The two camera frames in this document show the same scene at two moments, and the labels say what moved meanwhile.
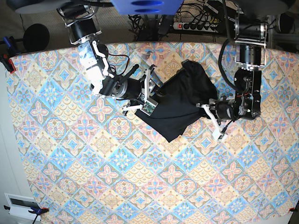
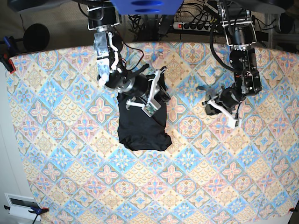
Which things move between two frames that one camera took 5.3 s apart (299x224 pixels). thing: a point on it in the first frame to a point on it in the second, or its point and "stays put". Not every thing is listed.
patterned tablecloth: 88,162 stays put
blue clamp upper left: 10,41 stays put
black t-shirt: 177,110 to 137,130
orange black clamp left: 8,63 stays put
